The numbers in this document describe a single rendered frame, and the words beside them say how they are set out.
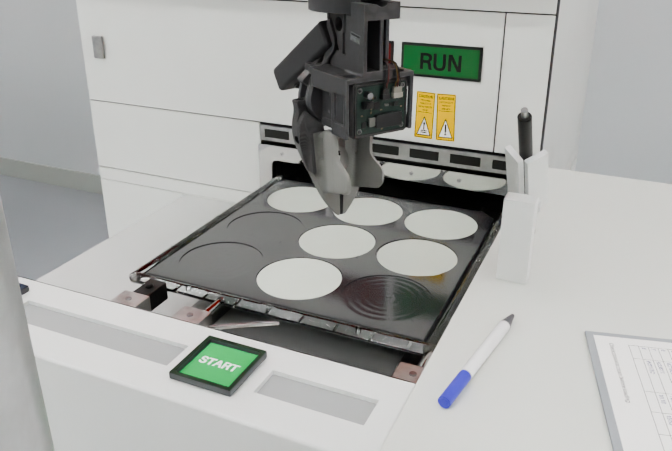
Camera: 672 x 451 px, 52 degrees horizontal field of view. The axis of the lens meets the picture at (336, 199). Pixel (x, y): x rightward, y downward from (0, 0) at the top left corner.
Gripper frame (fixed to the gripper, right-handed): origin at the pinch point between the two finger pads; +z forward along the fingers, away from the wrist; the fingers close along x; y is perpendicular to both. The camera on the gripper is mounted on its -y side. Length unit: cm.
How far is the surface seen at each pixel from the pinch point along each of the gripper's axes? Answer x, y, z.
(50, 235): 5, -242, 103
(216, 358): -17.4, 9.8, 6.6
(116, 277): -14.7, -35.0, 21.0
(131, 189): -2, -70, 22
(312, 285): 0.7, -6.2, 13.1
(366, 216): 17.0, -19.1, 13.0
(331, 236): 9.4, -16.2, 13.0
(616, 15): 163, -91, 4
